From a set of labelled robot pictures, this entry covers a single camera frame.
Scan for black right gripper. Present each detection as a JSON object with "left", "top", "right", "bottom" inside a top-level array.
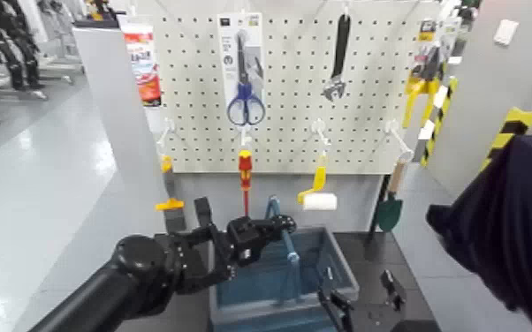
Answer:
[{"left": 317, "top": 268, "right": 441, "bottom": 332}]

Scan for yellow black striped post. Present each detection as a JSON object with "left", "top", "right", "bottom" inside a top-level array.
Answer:
[{"left": 420, "top": 76, "right": 459, "bottom": 169}]

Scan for black stand pole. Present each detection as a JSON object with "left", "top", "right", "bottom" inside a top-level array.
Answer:
[{"left": 365, "top": 175, "right": 391, "bottom": 245}]

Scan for grey display stand panel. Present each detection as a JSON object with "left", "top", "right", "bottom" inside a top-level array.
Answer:
[{"left": 72, "top": 26, "right": 384, "bottom": 235}]

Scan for white pegboard panel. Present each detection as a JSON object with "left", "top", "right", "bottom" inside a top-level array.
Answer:
[{"left": 152, "top": 0, "right": 441, "bottom": 176}]

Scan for yellow handled pliers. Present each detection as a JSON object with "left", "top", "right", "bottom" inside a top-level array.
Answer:
[{"left": 402, "top": 46, "right": 446, "bottom": 130}]

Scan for yellow black packaging card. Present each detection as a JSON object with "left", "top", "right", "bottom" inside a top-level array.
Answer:
[{"left": 416, "top": 18, "right": 437, "bottom": 44}]

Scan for white wall switch plate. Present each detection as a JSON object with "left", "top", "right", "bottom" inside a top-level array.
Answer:
[{"left": 493, "top": 19, "right": 521, "bottom": 47}]

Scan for packaged goods on shelf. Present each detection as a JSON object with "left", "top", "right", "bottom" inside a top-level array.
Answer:
[{"left": 437, "top": 0, "right": 481, "bottom": 67}]

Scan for blue-handled scissors in package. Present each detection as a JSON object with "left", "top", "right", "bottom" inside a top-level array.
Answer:
[{"left": 217, "top": 12, "right": 265, "bottom": 129}]

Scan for grey scraper with yellow guard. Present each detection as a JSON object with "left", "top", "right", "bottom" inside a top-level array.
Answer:
[{"left": 155, "top": 155, "right": 188, "bottom": 235}]

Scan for yellow black striped corner guard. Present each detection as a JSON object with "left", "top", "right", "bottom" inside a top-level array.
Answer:
[{"left": 479, "top": 107, "right": 532, "bottom": 173}]

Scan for blue handled scissors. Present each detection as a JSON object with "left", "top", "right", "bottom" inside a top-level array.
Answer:
[{"left": 226, "top": 31, "right": 266, "bottom": 127}]

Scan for red and white tube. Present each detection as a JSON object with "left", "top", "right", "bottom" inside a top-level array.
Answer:
[{"left": 119, "top": 16, "right": 163, "bottom": 109}]

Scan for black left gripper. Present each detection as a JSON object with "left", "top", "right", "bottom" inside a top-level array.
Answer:
[{"left": 172, "top": 196, "right": 298, "bottom": 296}]

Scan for yellow black background equipment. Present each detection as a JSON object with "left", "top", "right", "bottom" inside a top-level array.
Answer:
[{"left": 82, "top": 0, "right": 119, "bottom": 22}]

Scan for white pegboard hook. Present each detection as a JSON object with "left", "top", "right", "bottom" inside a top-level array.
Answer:
[
  {"left": 156, "top": 117, "right": 177, "bottom": 157},
  {"left": 310, "top": 118, "right": 331, "bottom": 157},
  {"left": 384, "top": 119, "right": 415, "bottom": 163},
  {"left": 239, "top": 124, "right": 254, "bottom": 150}
]

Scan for yellow handled paint roller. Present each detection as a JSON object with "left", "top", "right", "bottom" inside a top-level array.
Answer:
[{"left": 296, "top": 155, "right": 338, "bottom": 213}]

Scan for green garden trowel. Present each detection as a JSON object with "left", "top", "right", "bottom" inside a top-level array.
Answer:
[{"left": 376, "top": 153, "right": 409, "bottom": 233}]

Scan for red yellow screwdriver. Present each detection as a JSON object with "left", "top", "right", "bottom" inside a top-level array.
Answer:
[{"left": 238, "top": 149, "right": 254, "bottom": 218}]

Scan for black humanoid robot on stand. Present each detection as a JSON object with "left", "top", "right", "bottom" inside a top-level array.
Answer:
[{"left": 0, "top": 0, "right": 47, "bottom": 92}]

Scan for blue plastic crate with handle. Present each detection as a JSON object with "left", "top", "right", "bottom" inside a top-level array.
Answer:
[{"left": 209, "top": 195, "right": 361, "bottom": 332}]

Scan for black handled adjustable wrench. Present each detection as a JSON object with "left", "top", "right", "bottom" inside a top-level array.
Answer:
[{"left": 321, "top": 13, "right": 352, "bottom": 102}]

